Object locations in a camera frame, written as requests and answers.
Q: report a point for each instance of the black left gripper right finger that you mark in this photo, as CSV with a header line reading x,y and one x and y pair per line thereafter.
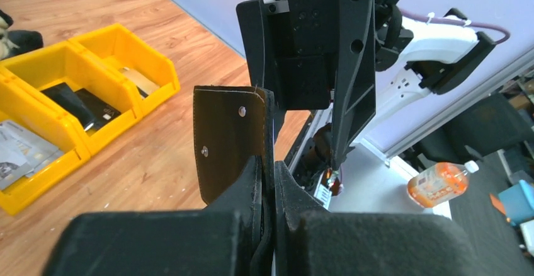
x,y
313,241

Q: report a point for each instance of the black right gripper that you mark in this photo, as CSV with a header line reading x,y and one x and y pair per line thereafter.
x,y
292,54

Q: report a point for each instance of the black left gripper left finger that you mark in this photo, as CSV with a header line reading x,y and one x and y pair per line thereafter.
x,y
221,239

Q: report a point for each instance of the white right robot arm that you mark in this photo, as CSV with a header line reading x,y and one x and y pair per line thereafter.
x,y
415,56

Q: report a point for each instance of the cards in yellow bin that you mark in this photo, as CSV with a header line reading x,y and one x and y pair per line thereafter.
x,y
32,110

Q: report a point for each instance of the orange drink bottle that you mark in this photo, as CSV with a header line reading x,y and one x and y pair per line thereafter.
x,y
441,183

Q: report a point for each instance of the black office chair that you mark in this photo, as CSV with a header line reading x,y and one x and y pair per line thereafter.
x,y
487,126

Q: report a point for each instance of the blue storage box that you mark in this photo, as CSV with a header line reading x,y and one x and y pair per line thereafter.
x,y
517,201

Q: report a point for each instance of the yellow plastic bin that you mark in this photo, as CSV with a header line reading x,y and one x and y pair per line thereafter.
x,y
87,76

